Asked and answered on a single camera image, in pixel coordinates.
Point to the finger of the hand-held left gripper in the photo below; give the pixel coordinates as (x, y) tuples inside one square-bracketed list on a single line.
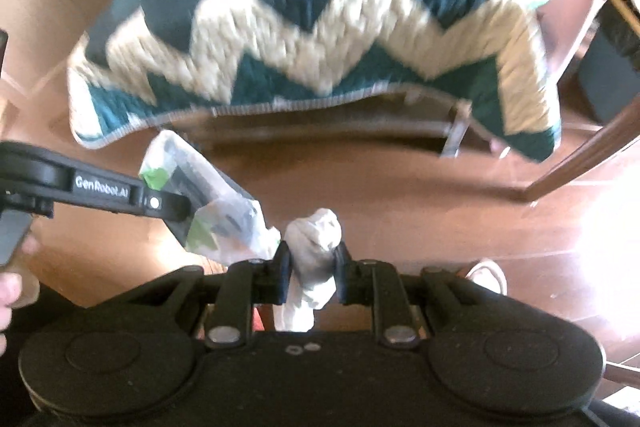
[(170, 207)]

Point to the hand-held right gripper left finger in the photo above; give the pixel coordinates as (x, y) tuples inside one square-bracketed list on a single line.
[(284, 267)]

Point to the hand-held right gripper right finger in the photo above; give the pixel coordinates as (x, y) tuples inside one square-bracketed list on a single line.
[(342, 272)]

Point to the white tissue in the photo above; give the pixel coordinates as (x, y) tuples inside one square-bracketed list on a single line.
[(312, 252)]

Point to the person's left hand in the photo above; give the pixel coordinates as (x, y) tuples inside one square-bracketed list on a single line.
[(10, 289)]

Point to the white shoe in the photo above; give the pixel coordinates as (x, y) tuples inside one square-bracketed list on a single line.
[(487, 274)]

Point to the wooden door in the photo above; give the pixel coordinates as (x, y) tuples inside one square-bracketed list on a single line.
[(40, 7)]

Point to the zigzag quilted blanket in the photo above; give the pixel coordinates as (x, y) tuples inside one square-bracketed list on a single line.
[(300, 32)]

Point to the dark wooden chair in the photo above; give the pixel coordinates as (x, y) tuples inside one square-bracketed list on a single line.
[(575, 167)]

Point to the black storage box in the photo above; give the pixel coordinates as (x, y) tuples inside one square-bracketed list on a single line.
[(610, 77)]

